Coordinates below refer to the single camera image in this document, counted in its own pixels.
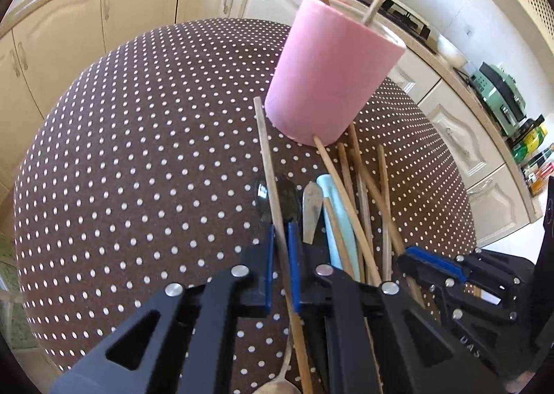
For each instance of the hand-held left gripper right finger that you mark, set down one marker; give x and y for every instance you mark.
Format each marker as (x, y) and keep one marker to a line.
(294, 268)

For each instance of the condiment bottles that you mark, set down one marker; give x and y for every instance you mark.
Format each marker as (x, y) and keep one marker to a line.
(539, 177)

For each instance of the cream base cabinet run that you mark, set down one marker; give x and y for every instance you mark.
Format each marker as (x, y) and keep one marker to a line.
(458, 125)
(65, 39)

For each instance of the black gas stove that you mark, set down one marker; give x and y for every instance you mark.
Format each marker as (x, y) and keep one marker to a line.
(402, 15)

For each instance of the light blue plastic utensil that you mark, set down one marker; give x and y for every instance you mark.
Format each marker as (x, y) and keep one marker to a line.
(325, 186)

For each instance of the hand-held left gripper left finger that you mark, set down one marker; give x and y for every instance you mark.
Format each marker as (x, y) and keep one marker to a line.
(270, 268)

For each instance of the white bowl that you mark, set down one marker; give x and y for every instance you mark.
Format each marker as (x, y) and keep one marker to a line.
(453, 57)

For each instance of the pile of wooden chopsticks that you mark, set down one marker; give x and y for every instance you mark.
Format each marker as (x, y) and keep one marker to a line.
(346, 208)

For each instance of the green kitchen appliance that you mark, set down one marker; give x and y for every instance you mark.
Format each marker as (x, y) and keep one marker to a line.
(502, 95)

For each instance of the brown polka dot tablecloth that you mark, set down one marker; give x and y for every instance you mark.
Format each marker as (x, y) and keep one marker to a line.
(151, 160)

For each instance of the metal spoon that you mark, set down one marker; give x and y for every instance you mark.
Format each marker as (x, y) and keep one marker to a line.
(277, 387)

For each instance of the metal table knife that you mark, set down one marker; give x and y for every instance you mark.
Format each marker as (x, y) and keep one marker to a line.
(311, 212)

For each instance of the pink cup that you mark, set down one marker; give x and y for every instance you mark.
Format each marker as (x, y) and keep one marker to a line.
(329, 73)

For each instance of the green bottle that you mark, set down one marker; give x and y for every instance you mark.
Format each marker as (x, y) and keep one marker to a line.
(528, 145)

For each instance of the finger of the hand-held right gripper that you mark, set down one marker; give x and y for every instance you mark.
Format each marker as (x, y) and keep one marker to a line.
(458, 299)
(433, 262)

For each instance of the cream lattice wall cabinet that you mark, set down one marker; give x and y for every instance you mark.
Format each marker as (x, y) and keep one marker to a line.
(523, 0)

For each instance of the dark cloth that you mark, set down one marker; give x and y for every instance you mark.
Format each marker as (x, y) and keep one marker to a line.
(547, 238)

